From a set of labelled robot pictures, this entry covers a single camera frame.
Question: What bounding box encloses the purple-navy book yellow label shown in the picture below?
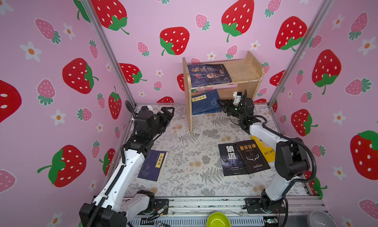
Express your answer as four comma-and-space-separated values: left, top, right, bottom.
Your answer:
137, 150, 167, 182

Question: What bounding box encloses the black antler cover book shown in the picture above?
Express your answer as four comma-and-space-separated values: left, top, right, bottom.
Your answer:
235, 140, 270, 174

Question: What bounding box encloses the yellow cartoon cover book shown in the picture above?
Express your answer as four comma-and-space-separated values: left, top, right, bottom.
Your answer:
251, 135, 276, 163

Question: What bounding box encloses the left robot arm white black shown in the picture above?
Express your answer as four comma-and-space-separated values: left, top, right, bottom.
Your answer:
79, 101, 175, 227

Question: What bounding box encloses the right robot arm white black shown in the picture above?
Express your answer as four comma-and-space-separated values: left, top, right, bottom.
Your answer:
217, 95, 317, 213

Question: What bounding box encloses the black wolf cover book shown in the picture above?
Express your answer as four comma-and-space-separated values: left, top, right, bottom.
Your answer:
218, 143, 248, 176

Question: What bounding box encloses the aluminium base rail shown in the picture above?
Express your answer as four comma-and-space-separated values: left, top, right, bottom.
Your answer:
79, 195, 328, 227

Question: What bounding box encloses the green bowl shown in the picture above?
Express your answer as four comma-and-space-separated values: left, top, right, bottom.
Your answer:
206, 212, 231, 227

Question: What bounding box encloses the grey bowl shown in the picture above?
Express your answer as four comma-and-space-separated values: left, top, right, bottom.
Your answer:
307, 211, 337, 227

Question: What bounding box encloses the dark blue portrait cover book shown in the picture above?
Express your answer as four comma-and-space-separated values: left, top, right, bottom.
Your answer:
188, 64, 232, 88

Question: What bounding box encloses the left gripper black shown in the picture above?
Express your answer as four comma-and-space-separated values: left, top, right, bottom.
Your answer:
146, 107, 172, 142

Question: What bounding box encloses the wooden two-tier shelf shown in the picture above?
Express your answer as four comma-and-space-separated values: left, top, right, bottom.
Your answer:
182, 51, 264, 133

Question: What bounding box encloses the navy book yellow label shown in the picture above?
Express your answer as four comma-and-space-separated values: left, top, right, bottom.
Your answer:
193, 107, 222, 116

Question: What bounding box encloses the blue book yellow label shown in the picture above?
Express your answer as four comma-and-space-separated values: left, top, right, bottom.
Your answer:
192, 90, 221, 114

